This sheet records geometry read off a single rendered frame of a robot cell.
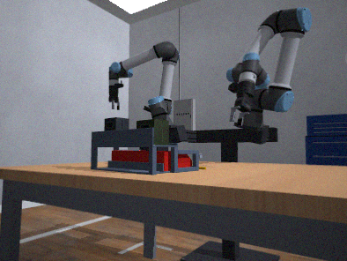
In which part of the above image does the red open bin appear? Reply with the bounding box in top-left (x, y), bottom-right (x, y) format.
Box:
top-left (146, 151), bottom-right (192, 171)
top-left (112, 151), bottom-right (128, 161)
top-left (128, 151), bottom-right (146, 162)

